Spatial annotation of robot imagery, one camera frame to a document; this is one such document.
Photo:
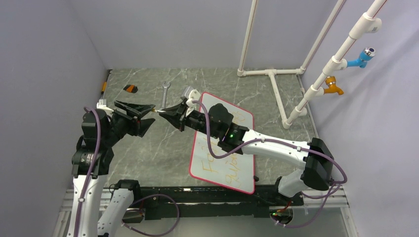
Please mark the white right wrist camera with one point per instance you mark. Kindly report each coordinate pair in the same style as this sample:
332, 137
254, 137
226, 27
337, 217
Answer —
190, 94

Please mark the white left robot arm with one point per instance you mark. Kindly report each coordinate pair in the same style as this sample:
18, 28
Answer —
102, 129

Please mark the silver wrench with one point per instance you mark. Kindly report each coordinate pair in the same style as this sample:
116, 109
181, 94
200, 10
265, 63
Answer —
165, 86

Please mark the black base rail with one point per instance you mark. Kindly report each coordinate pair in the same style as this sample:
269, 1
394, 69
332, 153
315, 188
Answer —
155, 203

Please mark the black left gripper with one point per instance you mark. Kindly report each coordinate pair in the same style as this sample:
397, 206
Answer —
137, 127

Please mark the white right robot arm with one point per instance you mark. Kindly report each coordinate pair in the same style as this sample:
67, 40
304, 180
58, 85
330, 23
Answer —
312, 160

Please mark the red-framed whiteboard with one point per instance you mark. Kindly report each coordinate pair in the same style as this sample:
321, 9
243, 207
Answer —
234, 171

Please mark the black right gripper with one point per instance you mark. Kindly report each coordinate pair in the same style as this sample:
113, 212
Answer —
177, 115

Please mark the orange faucet valve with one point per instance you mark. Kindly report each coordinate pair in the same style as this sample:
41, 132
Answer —
332, 87

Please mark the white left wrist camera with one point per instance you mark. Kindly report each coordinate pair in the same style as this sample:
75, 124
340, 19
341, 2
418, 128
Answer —
102, 105

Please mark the orange black tool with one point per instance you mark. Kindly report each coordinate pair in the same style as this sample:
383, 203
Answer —
130, 88

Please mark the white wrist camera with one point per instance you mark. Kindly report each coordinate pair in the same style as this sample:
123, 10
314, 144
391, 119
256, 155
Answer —
190, 94
102, 105

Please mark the blue faucet valve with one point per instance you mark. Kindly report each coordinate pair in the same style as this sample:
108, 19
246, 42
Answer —
365, 56

